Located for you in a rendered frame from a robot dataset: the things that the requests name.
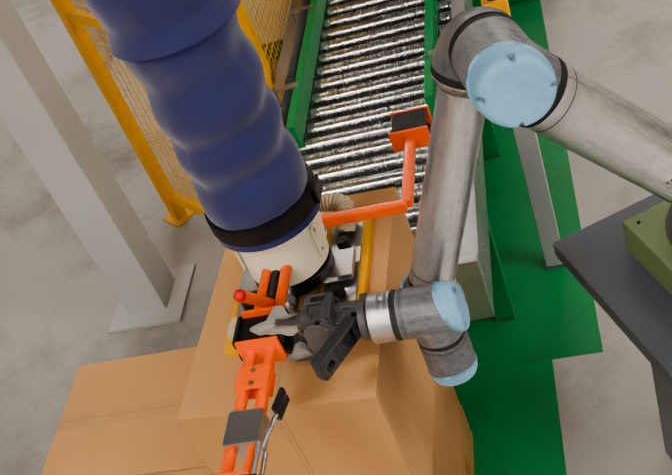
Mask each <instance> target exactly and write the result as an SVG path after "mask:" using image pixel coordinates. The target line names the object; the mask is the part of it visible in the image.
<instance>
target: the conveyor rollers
mask: <svg viewBox="0 0 672 475"><path fill-rule="evenodd" d="M450 21H451V2H450V0H438V38H439V36H440V34H441V32H442V31H443V29H444V28H445V26H446V25H447V24H448V23H449V22H450ZM424 37H425V0H327V1H326V7H325V13H324V18H323V24H322V30H321V36H320V42H319V48H318V54H317V60H316V66H315V72H314V78H313V84H312V90H311V96H310V102H309V108H308V114H307V120H306V126H305V132H304V138H303V144H302V147H301V148H299V150H300V152H301V155H302V157H303V160H304V162H306V163H307V164H308V165H309V166H310V168H311V169H312V170H314V171H313V174H314V175H315V174H317V175H318V177H319V179H320V182H321V184H322V185H324V184H329V183H334V182H339V181H344V180H349V179H354V178H358V177H363V176H368V175H373V174H378V173H383V172H387V171H392V170H397V169H402V168H403V162H404V152H399V153H395V152H394V150H393V147H392V144H391V142H390V139H389V138H388V137H389V136H388V134H389V133H391V128H392V120H391V117H390V113H392V112H397V111H401V110H406V109H411V108H415V107H420V106H424V105H426V103H425V100H424ZM357 128H358V129H357ZM348 130H349V131H348ZM384 138H386V139H384ZM379 139H381V140H379ZM374 140H376V141H374ZM370 141H372V142H370ZM365 142H367V143H365ZM361 143H362V144H361ZM356 144H358V145H356ZM351 145H353V146H351ZM347 146H349V147H347ZM342 147H344V148H342ZM337 148H339V149H337ZM333 149H335V150H333ZM328 150H330V151H328ZM324 151H325V152H324ZM319 152H321V153H319ZM314 153H316V154H314ZM391 153H395V154H391ZM310 154H311V155H310ZM386 154H390V155H386ZM305 155H307V156H305ZM381 155H385V156H381ZM377 156H380V157H377ZM372 157H376V158H372ZM367 158H371V159H367ZM362 159H366V160H362ZM358 160H362V161H358ZM353 161H357V162H353ZM348 162H352V163H348ZM344 163H347V164H344ZM339 164H343V165H339ZM334 165H338V166H334ZM329 166H333V167H329ZM325 167H328V168H325ZM320 168H324V169H320ZM315 169H319V170H315ZM402 179H403V170H398V171H394V172H389V173H384V174H379V175H374V176H369V177H364V178H360V179H355V180H350V181H345V182H340V183H335V184H330V185H326V186H323V189H322V193H324V194H326V193H329V194H331V193H333V194H335V193H338V194H343V195H344V196H346V195H352V194H357V193H363V192H368V191H374V190H379V189H385V188H390V187H396V188H398V187H402Z"/></svg>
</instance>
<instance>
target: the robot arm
mask: <svg viewBox="0 0 672 475"><path fill-rule="evenodd" d="M430 74H431V76H432V78H433V79H434V80H435V81H436V82H437V83H438V85H437V92H436V99H435V106H434V112H433V119H432V126H431V133H430V140H429V147H428V154H427V160H426V167H425V174H424V181H423V188H422V195H421V202H420V208H419V215H418V222H417V229H416V236H415V243H414V250H413V256H412V263H411V269H410V271H409V273H408V274H407V275H406V276H405V277H404V279H403V280H402V282H401V286H400V288H399V289H394V290H387V291H381V292H376V293H370V294H368V295H367V293H366V292H365V293H359V299H358V300H352V301H346V302H342V301H341V298H340V297H334V294H333V292H332V291H331V292H325V293H319V294H314V295H308V296H305V301H304V304H303V305H302V314H298V315H293V314H288V313H287V312H286V310H285V308H284V307H283V306H275V307H274V308H273V309H272V310H271V312H270V314H269V316H268V318H267V320H266V321H264V322H261V323H258V324H256V325H254V326H252V327H251V328H250V332H252V333H254V334H256V335H258V336H262V335H275V334H283V335H286V336H294V335H295V336H294V342H293V348H292V354H287V352H286V354H287V355H288V359H287V360H281V361H294V362H301V361H311V362H310V364H311V366H312V368H313V370H314V371H315V373H316V375H317V377H318V378H319V379H322V380H324V381H328V380H329V379H330V378H331V377H332V375H333V374H334V373H335V371H336V370H337V368H338V367H339V366H340V364H341V363H342V362H343V360H344V359H345V358H346V356H347V355H348V354H349V352H350V351H351V350H352V348H353V347H354V346H355V344H356V343H357V342H358V340H359V339H360V337H361V336H362V338H363V339H364V340H372V341H373V342H374V343H375V344H382V343H388V342H395V341H401V340H408V339H414V338H416V340H417V342H418V345H419V347H420V350H421V352H422V355H423V357H424V360H425V362H426V365H427V367H428V373H429V374H430V375H431V377H432V378H433V380H434V381H435V382H437V383H438V384H440V385H443V386H457V385H461V384H463V383H465V382H466V381H468V380H469V379H470V378H471V377H472V376H473V375H474V374H475V372H476V370H477V366H478V363H477V354H476V353H475V351H474V349H473V346H472V343H471V340H470V337H469V335H468V332H467V329H468V328H469V325H470V316H469V310H468V305H467V301H466V299H465V295H464V292H463V290H462V288H461V286H460V285H459V284H458V283H457V282H456V272H457V267H458V261H459V256H460V250H461V245H462V239H463V234H464V229H465V223H466V218H467V212H468V207H469V201H470V196H471V191H472V185H473V180H474V174H475V169H476V164H477V158H478V153H479V147H480V142H481V136H482V131H483V126H484V120H485V117H486V118H487V119H488V120H489V121H491V122H492V123H494V124H496V125H499V126H502V127H508V128H518V126H520V127H522V128H526V129H530V130H532V131H533V132H535V133H537V134H539V135H541V136H543V137H545V138H547V139H549V140H551V141H553V142H554V143H556V144H558V145H560V146H562V147H564V148H566V149H568V150H570V151H572V152H574V153H575V154H577V155H579V156H581V157H583V158H585V159H587V160H589V161H591V162H593V163H595V164H596V165H598V166H600V167H602V168H604V169H606V170H608V171H610V172H612V173H614V174H616V175H617V176H619V177H621V178H623V179H625V180H627V181H629V182H631V183H633V184H635V185H637V186H638V187H640V188H642V189H644V190H646V191H648V192H650V193H652V194H654V195H656V196H658V197H659V198H661V199H663V200H665V201H667V202H669V203H671V206H670V208H669V210H668V212H667V215H666V219H665V229H666V235H667V238H668V240H669V242H670V244H671V245H672V122H671V123H670V124H669V123H668V122H666V121H664V120H662V119H661V118H659V117H657V116H656V115H654V114H652V113H650V112H649V111H647V110H645V109H643V108H642V107H640V106H638V105H637V104H635V103H633V102H631V101H630V100H628V99H626V98H625V97H623V96H621V95H619V94H618V93H616V92H614V91H613V90H611V89H609V88H607V87H606V86H604V85H602V84H600V83H599V82H597V81H595V80H594V79H592V78H590V77H588V76H587V75H585V74H583V73H582V72H580V71H578V70H576V69H575V68H573V67H571V66H569V65H568V64H566V63H565V61H564V60H563V59H561V58H560V57H558V56H556V55H554V54H553V53H551V52H549V51H548V50H546V49H544V48H543V47H541V46H539V45H537V44H536V43H534V42H533V41H532V40H530V39H529V38H528V37H527V36H526V34H525V33H524V32H523V31H522V29H521V28H520V27H519V25H518V24H517V23H516V21H515V20H514V19H513V18H512V17H511V16H510V15H509V14H507V13H506V12H504V11H502V10H500V9H498V8H494V7H490V6H479V7H473V8H470V9H467V10H465V11H462V12H461V13H459V14H458V15H456V16H455V17H454V18H453V19H452V20H451V21H450V22H449V23H448V24H447V25H446V26H445V28H444V29H443V31H442V32H441V34H440V36H439V38H438V40H437V42H436V45H435V48H434V51H433V55H432V61H431V68H430ZM323 295H324V296H323ZM317 296H319V297H317ZM311 297H313V298H311ZM332 298H333V300H332ZM338 298H340V300H339V301H338ZM333 301H334V302H333ZM339 302H340V303H339ZM298 330H301V336H303V337H304V338H299V336H298V334H297V332H298Z"/></svg>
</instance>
